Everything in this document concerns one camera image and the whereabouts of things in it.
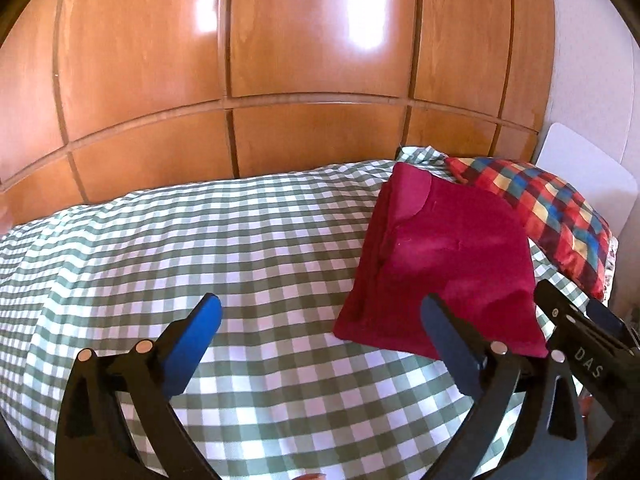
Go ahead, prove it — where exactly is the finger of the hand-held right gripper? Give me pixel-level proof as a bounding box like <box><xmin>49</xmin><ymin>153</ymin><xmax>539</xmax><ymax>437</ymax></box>
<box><xmin>587</xmin><ymin>299</ymin><xmax>640</xmax><ymax>348</ymax></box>
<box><xmin>532</xmin><ymin>279</ymin><xmax>601</xmax><ymax>341</ymax></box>

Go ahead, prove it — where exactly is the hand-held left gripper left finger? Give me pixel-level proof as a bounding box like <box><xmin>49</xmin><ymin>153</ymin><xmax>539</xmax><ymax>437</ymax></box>
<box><xmin>54</xmin><ymin>292</ymin><xmax>223</xmax><ymax>480</ymax></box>

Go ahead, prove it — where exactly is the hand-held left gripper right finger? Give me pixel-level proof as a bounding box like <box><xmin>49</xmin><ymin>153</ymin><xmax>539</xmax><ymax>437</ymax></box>
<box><xmin>420</xmin><ymin>294</ymin><xmax>588</xmax><ymax>480</ymax></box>

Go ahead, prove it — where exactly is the dark red velvet garment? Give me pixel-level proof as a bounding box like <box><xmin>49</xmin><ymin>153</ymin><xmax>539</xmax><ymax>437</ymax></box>
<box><xmin>332</xmin><ymin>161</ymin><xmax>548</xmax><ymax>360</ymax></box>

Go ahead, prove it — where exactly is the green white checked bed sheet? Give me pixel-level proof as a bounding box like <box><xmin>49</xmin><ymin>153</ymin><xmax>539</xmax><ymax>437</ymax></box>
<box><xmin>0</xmin><ymin>146</ymin><xmax>616</xmax><ymax>480</ymax></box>

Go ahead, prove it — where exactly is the multicoloured plaid cushion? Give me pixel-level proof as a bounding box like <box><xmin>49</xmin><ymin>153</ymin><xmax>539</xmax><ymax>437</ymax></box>
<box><xmin>444</xmin><ymin>156</ymin><xmax>618</xmax><ymax>302</ymax></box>

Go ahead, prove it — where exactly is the white board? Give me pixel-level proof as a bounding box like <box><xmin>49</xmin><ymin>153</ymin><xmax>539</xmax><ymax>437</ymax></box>
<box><xmin>532</xmin><ymin>122</ymin><xmax>638</xmax><ymax>238</ymax></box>

